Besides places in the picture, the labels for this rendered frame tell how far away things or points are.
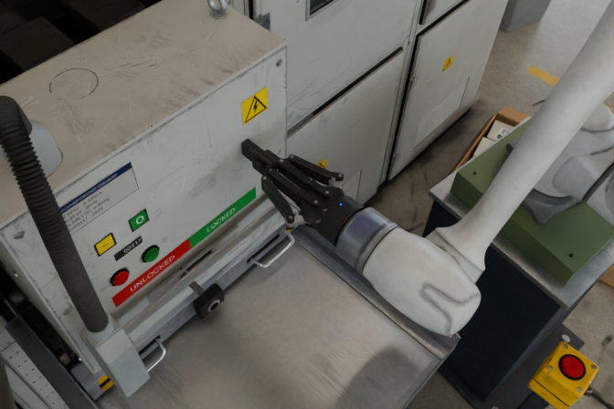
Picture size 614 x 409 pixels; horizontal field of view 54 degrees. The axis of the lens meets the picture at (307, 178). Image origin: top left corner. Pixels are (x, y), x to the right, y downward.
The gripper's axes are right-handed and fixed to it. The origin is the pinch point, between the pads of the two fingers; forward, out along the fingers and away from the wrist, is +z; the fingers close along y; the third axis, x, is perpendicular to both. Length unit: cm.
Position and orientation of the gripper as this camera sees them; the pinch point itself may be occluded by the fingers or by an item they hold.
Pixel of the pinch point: (259, 157)
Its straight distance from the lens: 99.5
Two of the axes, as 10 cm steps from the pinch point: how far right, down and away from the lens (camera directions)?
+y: 6.8, -5.6, 4.7
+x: 0.3, -6.2, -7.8
